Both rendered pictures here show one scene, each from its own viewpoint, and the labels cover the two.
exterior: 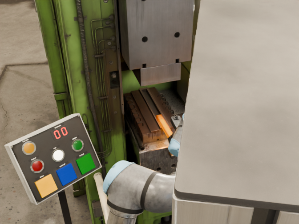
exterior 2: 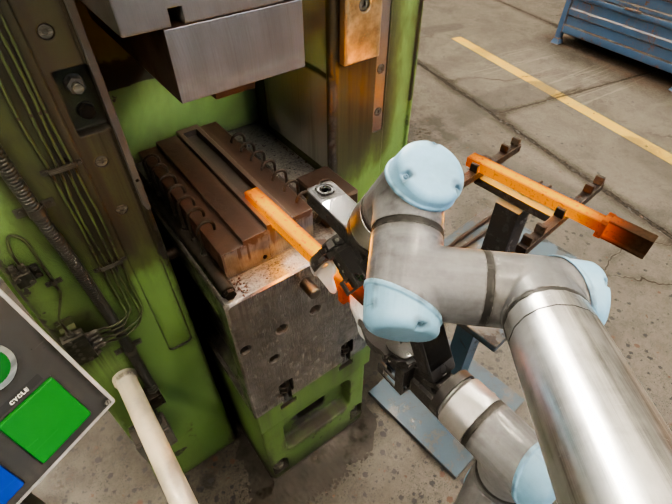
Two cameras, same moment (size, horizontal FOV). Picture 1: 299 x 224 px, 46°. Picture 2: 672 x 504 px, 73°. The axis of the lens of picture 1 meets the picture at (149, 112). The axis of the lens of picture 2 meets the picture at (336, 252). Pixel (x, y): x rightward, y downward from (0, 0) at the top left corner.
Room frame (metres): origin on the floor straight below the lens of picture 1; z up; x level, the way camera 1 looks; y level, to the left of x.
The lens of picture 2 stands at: (0.82, 0.05, 1.56)
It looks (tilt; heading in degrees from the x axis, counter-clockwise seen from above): 45 degrees down; 339
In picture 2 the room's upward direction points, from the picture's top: straight up
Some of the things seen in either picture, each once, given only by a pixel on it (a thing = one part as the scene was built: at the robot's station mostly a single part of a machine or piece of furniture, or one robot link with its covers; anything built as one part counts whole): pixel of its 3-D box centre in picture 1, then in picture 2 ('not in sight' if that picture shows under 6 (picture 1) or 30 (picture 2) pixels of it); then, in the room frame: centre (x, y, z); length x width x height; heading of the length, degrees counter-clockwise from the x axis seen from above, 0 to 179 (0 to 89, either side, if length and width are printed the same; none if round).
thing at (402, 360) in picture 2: not in sight; (422, 367); (1.09, -0.19, 0.99); 0.12 x 0.08 x 0.09; 17
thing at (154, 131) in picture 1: (149, 112); (220, 188); (1.65, 0.00, 0.96); 0.42 x 0.20 x 0.09; 16
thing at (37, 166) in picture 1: (37, 166); not in sight; (1.09, 0.48, 1.09); 0.05 x 0.03 x 0.04; 106
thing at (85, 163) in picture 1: (85, 163); (45, 419); (1.19, 0.30, 1.01); 0.07 x 0.05 x 0.07; 131
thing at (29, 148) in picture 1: (29, 148); not in sight; (1.12, 0.51, 1.16); 0.05 x 0.03 x 0.04; 106
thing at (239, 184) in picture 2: (153, 106); (227, 171); (1.66, -0.02, 0.99); 0.42 x 0.05 x 0.01; 16
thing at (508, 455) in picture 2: not in sight; (516, 458); (0.94, -0.23, 1.00); 0.11 x 0.08 x 0.09; 17
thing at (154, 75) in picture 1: (148, 55); (180, 9); (1.65, 0.00, 1.32); 0.42 x 0.20 x 0.10; 16
